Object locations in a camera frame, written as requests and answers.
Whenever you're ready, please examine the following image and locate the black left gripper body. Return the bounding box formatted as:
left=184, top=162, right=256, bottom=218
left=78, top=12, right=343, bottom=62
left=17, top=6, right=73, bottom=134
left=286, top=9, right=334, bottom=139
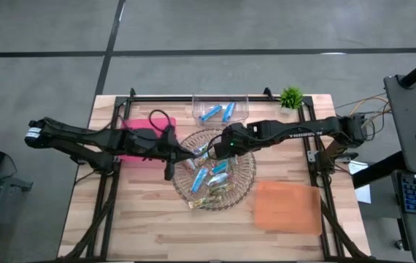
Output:
left=155, top=125, right=182, bottom=182

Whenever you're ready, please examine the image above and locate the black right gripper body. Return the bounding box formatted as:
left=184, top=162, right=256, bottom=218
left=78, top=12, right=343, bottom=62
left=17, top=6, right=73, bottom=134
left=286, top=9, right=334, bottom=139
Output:
left=211, top=122, right=253, bottom=161

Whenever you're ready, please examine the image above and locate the green red-banded granola bar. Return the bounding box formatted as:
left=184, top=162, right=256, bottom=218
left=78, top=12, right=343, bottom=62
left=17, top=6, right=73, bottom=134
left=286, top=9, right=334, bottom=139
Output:
left=207, top=172, right=230, bottom=187

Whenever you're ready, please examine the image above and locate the green orange-banded granola bar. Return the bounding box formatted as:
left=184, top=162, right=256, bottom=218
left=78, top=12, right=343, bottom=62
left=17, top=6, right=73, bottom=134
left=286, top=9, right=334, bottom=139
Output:
left=188, top=195, right=227, bottom=210

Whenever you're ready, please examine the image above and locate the round woven placemat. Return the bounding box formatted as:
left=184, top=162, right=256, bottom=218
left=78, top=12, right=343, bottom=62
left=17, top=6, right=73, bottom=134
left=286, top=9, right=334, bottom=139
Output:
left=172, top=127, right=257, bottom=212

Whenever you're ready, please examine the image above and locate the clear plastic bin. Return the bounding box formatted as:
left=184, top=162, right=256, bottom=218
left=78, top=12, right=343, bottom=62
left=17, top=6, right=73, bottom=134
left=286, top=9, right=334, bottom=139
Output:
left=192, top=94, right=250, bottom=129

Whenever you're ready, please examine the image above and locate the pink plastic bin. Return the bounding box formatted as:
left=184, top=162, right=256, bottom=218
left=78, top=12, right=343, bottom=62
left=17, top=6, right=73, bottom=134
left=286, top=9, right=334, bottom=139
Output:
left=119, top=116, right=178, bottom=169

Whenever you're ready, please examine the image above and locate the small potted green plant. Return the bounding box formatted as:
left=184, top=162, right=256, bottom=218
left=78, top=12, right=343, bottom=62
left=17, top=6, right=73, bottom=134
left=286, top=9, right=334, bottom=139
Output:
left=279, top=86, right=304, bottom=115

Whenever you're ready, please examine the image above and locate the orange plastic bin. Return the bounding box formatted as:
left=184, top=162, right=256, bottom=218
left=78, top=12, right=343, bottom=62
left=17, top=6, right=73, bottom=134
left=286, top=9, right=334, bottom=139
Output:
left=253, top=180, right=323, bottom=237

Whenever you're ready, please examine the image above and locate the white paper sheet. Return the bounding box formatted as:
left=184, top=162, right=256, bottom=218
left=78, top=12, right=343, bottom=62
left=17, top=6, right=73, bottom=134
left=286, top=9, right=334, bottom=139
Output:
left=348, top=160, right=372, bottom=205

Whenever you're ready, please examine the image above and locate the black side desk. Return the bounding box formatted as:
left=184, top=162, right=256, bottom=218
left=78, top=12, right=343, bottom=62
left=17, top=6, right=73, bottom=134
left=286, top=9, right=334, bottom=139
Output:
left=382, top=75, right=416, bottom=263

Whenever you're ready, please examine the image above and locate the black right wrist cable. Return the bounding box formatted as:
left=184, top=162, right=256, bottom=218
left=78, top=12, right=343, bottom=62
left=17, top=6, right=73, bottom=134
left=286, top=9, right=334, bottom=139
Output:
left=207, top=134, right=227, bottom=156

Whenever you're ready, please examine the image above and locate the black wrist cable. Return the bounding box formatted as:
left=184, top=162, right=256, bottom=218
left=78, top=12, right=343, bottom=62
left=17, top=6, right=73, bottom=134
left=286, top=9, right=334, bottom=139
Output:
left=148, top=108, right=174, bottom=134
left=207, top=134, right=227, bottom=156

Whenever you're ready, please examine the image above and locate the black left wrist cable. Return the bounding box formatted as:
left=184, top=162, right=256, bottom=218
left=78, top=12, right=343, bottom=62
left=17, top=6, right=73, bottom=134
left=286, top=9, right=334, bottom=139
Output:
left=148, top=108, right=174, bottom=134

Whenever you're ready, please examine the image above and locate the yellow floor cable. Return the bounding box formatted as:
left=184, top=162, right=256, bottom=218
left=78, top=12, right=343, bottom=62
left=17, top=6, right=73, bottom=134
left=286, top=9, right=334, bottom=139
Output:
left=344, top=95, right=390, bottom=121

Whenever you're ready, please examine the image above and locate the tangle of cables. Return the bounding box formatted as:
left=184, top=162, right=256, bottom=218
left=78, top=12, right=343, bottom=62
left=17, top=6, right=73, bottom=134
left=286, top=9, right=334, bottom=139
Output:
left=335, top=93, right=391, bottom=148

